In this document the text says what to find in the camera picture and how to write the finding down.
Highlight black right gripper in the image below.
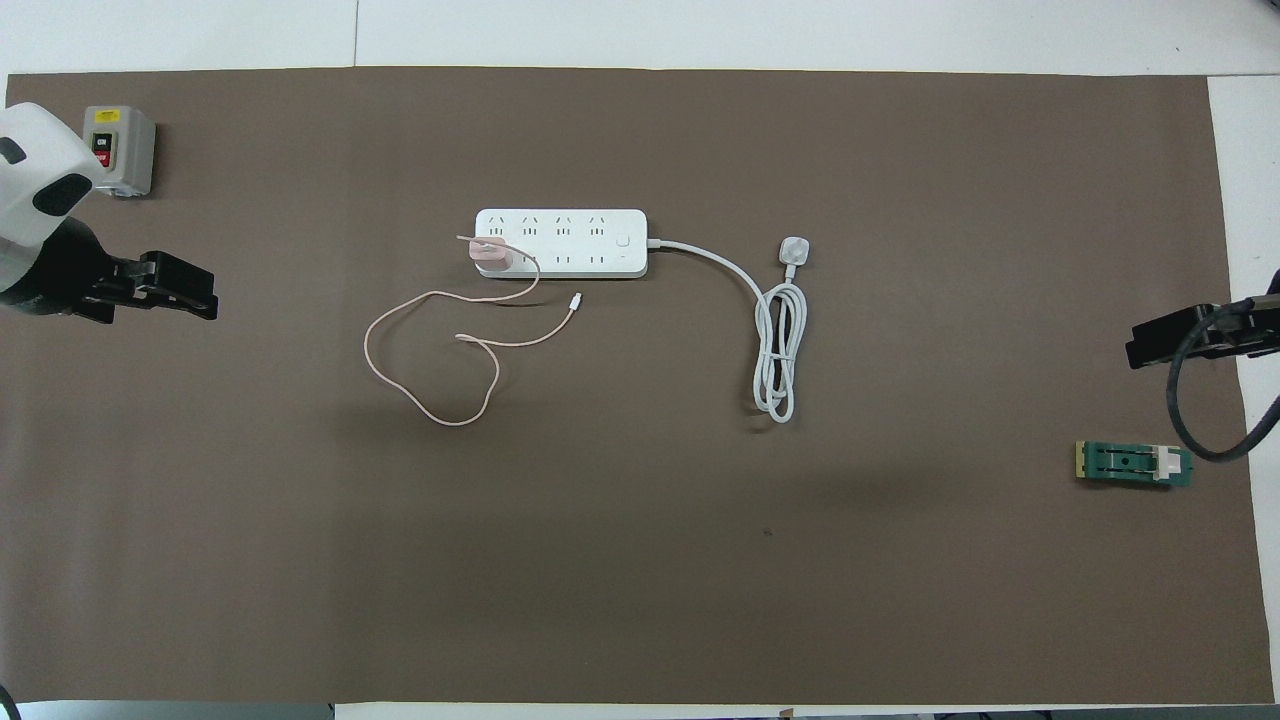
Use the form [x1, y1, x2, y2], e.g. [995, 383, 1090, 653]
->
[1126, 268, 1280, 371]

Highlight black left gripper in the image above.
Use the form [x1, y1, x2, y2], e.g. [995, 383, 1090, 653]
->
[0, 217, 219, 323]

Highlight pink charging cable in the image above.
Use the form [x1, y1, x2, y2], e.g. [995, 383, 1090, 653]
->
[363, 235, 583, 428]

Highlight white power strip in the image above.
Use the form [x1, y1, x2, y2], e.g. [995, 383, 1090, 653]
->
[473, 208, 649, 280]

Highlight brown table mat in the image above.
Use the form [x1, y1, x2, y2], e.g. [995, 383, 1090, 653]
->
[0, 67, 1276, 706]

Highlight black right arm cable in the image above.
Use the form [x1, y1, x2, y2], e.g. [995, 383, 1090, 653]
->
[1167, 298, 1280, 463]

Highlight grey on-off switch box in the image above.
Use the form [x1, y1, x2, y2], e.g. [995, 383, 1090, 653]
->
[81, 105, 157, 198]

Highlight white power cord with plug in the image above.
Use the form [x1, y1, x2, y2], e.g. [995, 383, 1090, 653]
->
[645, 236, 813, 424]

